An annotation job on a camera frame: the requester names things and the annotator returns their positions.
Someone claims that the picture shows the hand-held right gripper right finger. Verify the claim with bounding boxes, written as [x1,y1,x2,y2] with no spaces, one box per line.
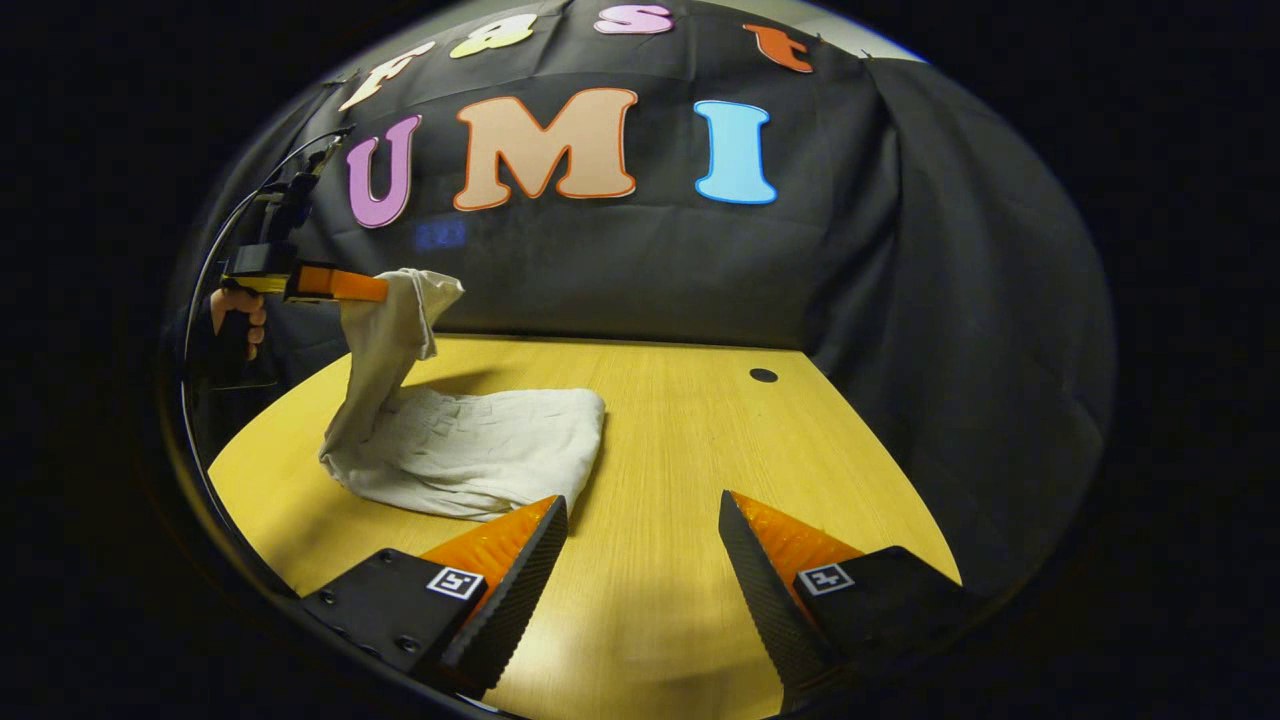
[718,490,979,714]

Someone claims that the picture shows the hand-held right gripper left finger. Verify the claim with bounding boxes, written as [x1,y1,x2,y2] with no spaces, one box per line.
[300,495,569,702]

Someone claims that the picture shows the white jeans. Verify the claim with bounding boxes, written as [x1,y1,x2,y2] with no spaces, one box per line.
[318,267,608,523]

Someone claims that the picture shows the black backdrop cloth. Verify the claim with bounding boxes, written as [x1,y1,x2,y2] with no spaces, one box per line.
[165,0,1117,601]

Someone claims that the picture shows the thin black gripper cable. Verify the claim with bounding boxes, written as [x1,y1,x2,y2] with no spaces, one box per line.
[180,125,357,481]

